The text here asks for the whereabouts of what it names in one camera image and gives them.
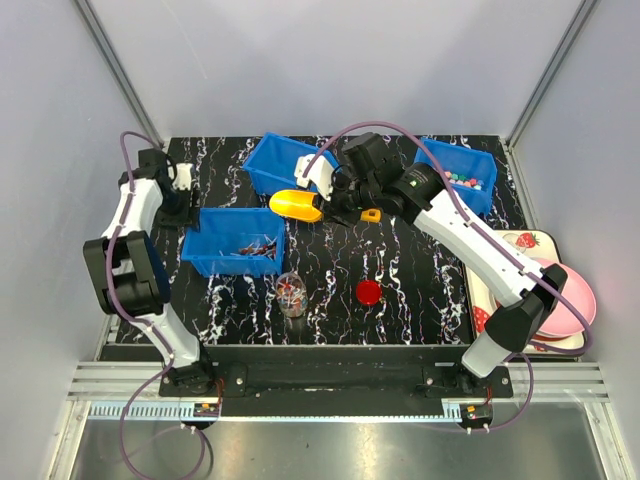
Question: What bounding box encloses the aluminium corner post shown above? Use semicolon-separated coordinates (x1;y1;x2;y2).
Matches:
505;0;601;149
71;0;163;145

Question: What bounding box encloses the red jar lid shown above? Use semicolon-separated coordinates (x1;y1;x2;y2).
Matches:
356;280;382;306

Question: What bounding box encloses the blue bin with star candies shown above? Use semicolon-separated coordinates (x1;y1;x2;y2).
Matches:
243;132;318;196

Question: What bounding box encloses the aluminium corner post left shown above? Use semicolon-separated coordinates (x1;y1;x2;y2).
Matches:
71;0;163;145

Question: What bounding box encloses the pink plate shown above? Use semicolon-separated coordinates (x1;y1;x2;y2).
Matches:
536;263;597;338

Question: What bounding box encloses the yellow plastic scoop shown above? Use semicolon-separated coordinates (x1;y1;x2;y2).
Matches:
268;189;382;227

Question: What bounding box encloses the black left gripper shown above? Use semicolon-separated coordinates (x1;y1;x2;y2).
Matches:
155;185;201;233

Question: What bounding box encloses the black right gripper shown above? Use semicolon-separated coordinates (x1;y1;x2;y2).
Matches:
312;170;379;229

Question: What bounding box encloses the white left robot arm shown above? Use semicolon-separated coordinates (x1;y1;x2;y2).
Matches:
83;148;216;396

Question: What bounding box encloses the clear glass cup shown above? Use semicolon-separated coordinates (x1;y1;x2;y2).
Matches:
503;233;527;253

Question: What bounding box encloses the clear plastic jar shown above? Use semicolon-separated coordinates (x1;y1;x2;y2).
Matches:
275;272;308;318

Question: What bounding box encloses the blue bin with lollipops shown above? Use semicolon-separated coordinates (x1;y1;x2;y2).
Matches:
181;208;286;277

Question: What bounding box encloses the blue bin with flower candies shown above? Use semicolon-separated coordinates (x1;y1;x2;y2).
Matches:
421;137;497;217

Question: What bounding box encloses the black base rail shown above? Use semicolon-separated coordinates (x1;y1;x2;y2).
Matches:
159;345;514;420

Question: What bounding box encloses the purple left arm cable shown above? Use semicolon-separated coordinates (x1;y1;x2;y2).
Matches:
102;131;216;475

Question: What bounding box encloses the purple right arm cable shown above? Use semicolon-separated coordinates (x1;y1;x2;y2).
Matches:
302;121;596;434

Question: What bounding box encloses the aluminium corner post right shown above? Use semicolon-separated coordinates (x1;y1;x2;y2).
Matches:
505;0;601;149

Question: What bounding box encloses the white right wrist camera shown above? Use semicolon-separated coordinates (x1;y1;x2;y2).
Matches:
294;154;335;201

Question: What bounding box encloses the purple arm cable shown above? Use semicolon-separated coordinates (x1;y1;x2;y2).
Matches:
302;121;596;434
102;131;216;475

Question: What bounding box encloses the strawberry print tray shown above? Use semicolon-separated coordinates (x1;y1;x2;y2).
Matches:
465;230;588;357

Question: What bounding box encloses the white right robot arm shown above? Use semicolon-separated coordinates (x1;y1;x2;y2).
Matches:
296;132;568;397

